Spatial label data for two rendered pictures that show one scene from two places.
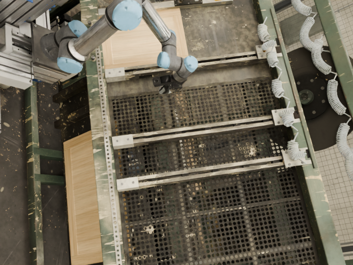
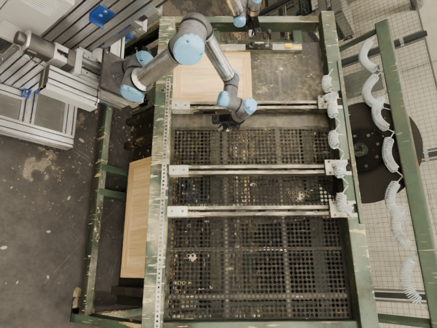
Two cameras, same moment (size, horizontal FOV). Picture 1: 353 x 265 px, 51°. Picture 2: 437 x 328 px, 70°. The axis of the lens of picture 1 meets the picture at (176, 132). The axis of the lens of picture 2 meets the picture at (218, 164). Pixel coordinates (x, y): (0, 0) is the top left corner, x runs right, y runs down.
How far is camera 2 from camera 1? 0.28 m
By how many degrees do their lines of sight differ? 4
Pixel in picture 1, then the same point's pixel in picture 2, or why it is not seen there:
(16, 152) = (86, 166)
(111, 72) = (177, 104)
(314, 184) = (357, 238)
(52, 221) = (110, 232)
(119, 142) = (175, 171)
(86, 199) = (141, 218)
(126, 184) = (176, 211)
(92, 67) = (160, 97)
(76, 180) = (135, 198)
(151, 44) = (218, 83)
